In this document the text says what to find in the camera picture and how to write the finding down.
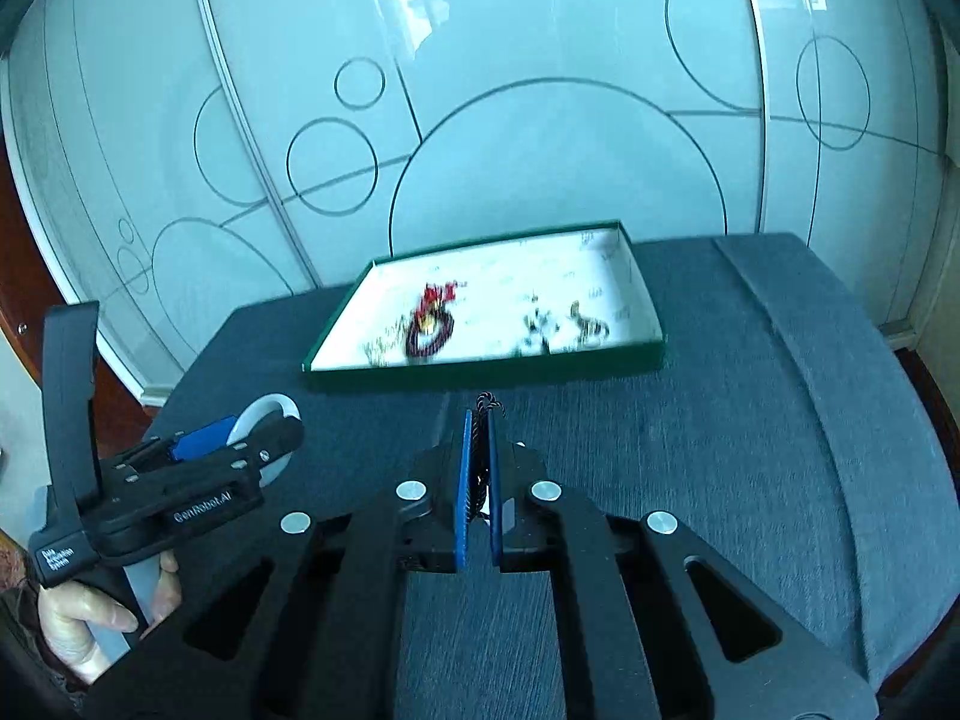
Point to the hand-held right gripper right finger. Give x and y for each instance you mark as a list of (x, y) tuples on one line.
[(495, 495)]

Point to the red knot amber charm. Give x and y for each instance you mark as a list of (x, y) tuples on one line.
[(429, 307)]

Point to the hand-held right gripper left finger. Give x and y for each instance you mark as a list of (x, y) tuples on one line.
[(463, 495)]

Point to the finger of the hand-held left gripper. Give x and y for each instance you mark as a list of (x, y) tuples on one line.
[(274, 446), (202, 439)]

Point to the green cardboard box white inside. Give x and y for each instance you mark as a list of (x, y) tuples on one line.
[(487, 364)]

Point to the person's left hand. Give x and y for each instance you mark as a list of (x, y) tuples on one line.
[(75, 615)]

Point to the frosted glass sliding door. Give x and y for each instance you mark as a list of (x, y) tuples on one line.
[(840, 90), (525, 127), (135, 165)]

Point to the pale jade bangle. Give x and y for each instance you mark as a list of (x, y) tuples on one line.
[(270, 403)]

